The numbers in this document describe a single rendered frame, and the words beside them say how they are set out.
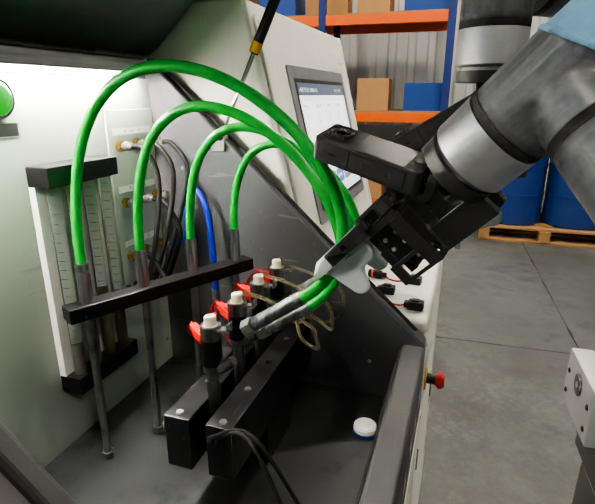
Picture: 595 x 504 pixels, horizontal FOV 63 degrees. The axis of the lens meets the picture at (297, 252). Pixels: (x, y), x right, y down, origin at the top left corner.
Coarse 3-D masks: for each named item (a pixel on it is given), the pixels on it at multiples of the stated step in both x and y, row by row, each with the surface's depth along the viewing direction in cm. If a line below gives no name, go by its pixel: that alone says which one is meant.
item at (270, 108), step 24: (120, 72) 57; (144, 72) 56; (192, 72) 54; (216, 72) 53; (96, 96) 58; (264, 96) 52; (288, 120) 52; (312, 144) 52; (72, 168) 63; (72, 192) 64; (336, 192) 52; (72, 216) 65; (336, 216) 53; (72, 240) 67; (336, 240) 54; (312, 288) 57
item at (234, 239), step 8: (256, 144) 80; (264, 144) 79; (272, 144) 78; (248, 152) 80; (256, 152) 80; (248, 160) 81; (240, 168) 81; (240, 176) 82; (336, 176) 77; (240, 184) 83; (232, 192) 83; (344, 192) 77; (232, 200) 84; (352, 200) 77; (232, 208) 84; (352, 208) 77; (232, 216) 84; (352, 216) 77; (232, 224) 85; (232, 232) 85; (232, 240) 86; (232, 248) 86; (232, 256) 87; (312, 280) 83; (304, 288) 84
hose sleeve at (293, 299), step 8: (296, 296) 57; (280, 304) 59; (288, 304) 58; (296, 304) 58; (304, 304) 58; (264, 312) 60; (272, 312) 59; (280, 312) 59; (288, 312) 59; (256, 320) 60; (264, 320) 60; (272, 320) 60; (256, 328) 61
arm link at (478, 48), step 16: (464, 32) 53; (480, 32) 51; (496, 32) 51; (512, 32) 51; (528, 32) 52; (464, 48) 53; (480, 48) 52; (496, 48) 51; (512, 48) 51; (464, 64) 53; (480, 64) 52; (496, 64) 52
